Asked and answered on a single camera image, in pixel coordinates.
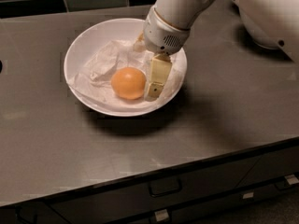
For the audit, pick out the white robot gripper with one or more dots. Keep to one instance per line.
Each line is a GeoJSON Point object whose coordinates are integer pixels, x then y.
{"type": "Point", "coordinates": [161, 34]}

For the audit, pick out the orange fruit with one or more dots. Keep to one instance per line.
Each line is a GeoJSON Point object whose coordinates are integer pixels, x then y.
{"type": "Point", "coordinates": [128, 83]}

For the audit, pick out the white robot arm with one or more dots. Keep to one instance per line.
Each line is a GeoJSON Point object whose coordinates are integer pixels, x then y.
{"type": "Point", "coordinates": [169, 22]}

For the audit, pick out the white ceramic bowl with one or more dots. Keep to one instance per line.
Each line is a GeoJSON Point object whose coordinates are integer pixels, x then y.
{"type": "Point", "coordinates": [94, 38]}

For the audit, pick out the white fruit bowl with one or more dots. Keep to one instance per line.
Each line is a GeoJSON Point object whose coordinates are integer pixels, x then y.
{"type": "Point", "coordinates": [258, 36]}

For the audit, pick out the crumpled white paper napkin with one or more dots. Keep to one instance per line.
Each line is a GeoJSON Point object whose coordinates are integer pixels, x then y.
{"type": "Point", "coordinates": [90, 80]}

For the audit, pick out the dark upper drawer front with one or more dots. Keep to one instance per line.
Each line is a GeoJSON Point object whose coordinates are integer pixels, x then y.
{"type": "Point", "coordinates": [134, 200]}

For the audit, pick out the dark drawer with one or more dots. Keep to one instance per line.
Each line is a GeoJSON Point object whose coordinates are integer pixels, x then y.
{"type": "Point", "coordinates": [134, 200]}
{"type": "Point", "coordinates": [273, 165]}
{"type": "Point", "coordinates": [238, 197]}

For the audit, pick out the dark lower drawer front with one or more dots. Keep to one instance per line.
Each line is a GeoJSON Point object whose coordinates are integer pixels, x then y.
{"type": "Point", "coordinates": [238, 197]}

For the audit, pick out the dark right drawer front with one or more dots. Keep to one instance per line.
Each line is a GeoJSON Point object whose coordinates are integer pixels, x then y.
{"type": "Point", "coordinates": [273, 165]}

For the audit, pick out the black drawer handle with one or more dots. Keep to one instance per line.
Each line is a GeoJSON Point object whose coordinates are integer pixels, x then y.
{"type": "Point", "coordinates": [163, 187]}

